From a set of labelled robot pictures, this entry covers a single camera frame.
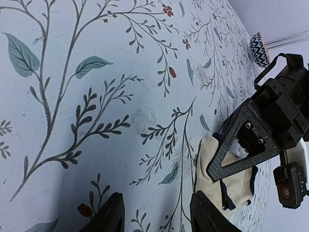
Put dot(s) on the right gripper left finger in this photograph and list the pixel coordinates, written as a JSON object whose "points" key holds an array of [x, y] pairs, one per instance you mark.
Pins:
{"points": [[110, 217]]}

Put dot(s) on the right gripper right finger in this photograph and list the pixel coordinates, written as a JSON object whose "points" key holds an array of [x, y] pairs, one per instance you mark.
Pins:
{"points": [[205, 217]]}

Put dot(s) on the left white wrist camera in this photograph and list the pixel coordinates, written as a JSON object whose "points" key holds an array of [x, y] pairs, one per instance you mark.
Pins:
{"points": [[292, 176]]}

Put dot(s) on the left aluminium frame post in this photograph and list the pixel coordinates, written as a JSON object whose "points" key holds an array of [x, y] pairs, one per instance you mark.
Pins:
{"points": [[288, 40]]}

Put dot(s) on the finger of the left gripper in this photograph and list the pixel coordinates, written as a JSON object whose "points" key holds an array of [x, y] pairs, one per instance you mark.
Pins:
{"points": [[249, 128]]}

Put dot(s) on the red patterned rolled underwear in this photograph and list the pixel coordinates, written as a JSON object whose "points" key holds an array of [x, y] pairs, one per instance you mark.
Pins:
{"points": [[259, 51]]}

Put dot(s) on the floral table cloth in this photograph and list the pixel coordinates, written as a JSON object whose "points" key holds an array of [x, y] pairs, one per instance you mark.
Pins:
{"points": [[104, 96]]}

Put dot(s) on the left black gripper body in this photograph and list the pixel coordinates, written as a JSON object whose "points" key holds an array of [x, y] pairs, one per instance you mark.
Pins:
{"points": [[284, 100]]}

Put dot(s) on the beige underwear black trim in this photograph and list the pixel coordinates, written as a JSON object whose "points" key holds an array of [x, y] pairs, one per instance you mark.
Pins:
{"points": [[225, 179]]}

